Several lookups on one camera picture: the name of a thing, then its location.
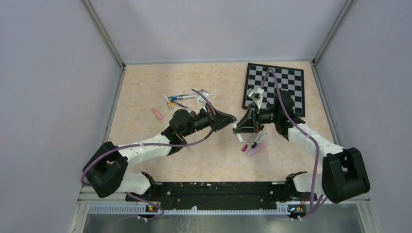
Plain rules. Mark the white cable duct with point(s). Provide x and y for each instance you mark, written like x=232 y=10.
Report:
x=143 y=209

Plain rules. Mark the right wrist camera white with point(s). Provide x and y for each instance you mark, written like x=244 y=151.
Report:
x=256 y=95

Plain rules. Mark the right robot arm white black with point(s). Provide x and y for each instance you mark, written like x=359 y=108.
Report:
x=343 y=175

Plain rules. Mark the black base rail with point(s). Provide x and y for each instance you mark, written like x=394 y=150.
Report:
x=222 y=195

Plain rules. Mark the pink eraser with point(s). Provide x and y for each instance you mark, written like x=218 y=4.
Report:
x=157 y=114

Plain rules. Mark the yellow banded white pen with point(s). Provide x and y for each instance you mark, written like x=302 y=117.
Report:
x=168 y=104

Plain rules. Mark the pink highlighter pen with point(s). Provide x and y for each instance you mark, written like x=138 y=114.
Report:
x=257 y=149

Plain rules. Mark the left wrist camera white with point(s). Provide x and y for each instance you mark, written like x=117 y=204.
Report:
x=200 y=96

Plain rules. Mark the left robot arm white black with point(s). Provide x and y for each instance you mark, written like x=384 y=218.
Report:
x=106 y=171

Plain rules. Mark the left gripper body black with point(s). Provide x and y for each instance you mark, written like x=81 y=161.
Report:
x=207 y=119

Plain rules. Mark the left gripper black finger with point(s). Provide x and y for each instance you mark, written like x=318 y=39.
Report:
x=224 y=117
x=226 y=122

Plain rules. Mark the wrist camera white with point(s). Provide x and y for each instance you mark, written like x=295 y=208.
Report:
x=200 y=96
x=256 y=95

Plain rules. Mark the blue clear pen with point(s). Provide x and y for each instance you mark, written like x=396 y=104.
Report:
x=182 y=97

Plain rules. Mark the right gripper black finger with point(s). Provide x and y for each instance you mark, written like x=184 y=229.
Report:
x=247 y=122
x=244 y=130

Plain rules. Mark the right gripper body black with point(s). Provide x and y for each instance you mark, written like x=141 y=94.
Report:
x=257 y=122

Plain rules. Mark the black white checkerboard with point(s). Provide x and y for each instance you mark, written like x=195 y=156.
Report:
x=289 y=79

